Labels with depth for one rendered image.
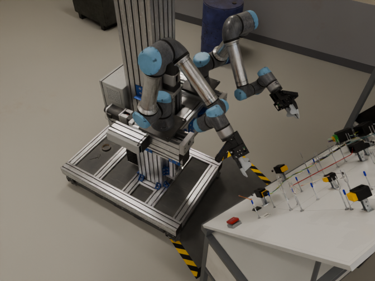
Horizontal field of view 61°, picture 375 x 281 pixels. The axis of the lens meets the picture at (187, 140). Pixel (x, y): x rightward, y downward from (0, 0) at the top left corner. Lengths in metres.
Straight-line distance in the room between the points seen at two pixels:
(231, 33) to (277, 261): 1.31
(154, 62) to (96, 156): 1.88
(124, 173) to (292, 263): 1.69
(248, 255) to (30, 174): 2.37
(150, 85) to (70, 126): 2.40
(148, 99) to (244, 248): 1.01
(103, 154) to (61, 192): 0.53
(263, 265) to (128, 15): 1.58
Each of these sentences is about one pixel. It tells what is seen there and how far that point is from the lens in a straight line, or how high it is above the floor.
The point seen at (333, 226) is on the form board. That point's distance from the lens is 1.34.
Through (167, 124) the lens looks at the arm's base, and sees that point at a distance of 1.96.
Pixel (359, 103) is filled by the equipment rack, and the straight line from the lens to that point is 2.36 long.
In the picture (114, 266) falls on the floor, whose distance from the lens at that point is 2.80.
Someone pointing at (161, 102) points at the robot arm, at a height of 1.38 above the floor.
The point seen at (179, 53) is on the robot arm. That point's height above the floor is 1.74.
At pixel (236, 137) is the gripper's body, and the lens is 1.50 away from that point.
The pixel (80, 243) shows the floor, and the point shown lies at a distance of 2.96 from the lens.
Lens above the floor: 2.54
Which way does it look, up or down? 46 degrees down
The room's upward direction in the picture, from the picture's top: 1 degrees clockwise
